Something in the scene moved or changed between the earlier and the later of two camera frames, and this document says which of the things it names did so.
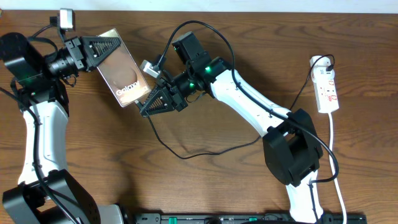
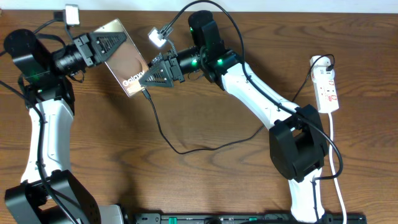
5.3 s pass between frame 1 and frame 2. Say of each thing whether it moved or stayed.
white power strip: stayed
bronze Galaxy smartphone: moved
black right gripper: moved
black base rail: stayed
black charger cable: moved
